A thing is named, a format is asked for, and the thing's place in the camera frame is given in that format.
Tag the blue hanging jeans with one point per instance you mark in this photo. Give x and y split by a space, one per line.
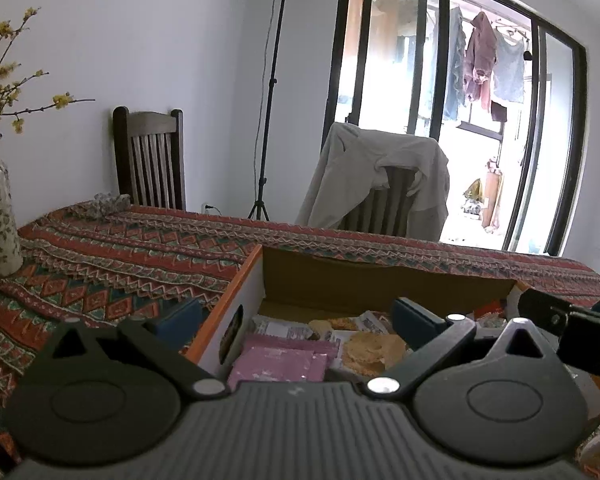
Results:
454 70

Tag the light blue hanging shirt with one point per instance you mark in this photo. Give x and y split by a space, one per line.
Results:
509 75

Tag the yellow flower branches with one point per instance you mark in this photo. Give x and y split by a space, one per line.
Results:
0 75

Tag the black light stand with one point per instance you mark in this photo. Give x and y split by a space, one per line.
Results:
272 85

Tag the tall orange brown object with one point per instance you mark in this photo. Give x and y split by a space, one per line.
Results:
493 195

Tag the dark wooden chair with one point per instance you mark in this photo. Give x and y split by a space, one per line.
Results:
379 210
147 122

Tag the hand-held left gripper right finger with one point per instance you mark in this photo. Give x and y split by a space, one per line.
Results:
413 322

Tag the yellow balcony object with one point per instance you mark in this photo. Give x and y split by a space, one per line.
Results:
473 190

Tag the round cracker packet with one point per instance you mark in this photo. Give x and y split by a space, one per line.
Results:
372 352

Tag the beige hanging garment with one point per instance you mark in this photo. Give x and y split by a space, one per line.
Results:
387 0

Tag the small floral cloth bundle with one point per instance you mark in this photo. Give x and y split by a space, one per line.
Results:
105 205

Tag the large white printed packet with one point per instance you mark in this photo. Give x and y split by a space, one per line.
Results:
285 330

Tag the pink hanging garment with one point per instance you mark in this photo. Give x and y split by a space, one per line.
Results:
479 60

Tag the white wall socket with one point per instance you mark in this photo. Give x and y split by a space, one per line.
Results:
208 207

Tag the dark hanging garment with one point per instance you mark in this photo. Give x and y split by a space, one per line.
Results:
499 112

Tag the patterned red tablecloth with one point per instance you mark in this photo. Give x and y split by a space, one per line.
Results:
105 260

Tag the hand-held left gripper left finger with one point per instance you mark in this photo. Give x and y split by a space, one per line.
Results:
182 322

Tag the pink snack packet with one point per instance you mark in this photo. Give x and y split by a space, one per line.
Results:
280 362

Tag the orange cardboard box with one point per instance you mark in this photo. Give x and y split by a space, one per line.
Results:
379 280

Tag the beige jacket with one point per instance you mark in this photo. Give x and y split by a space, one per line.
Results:
350 170

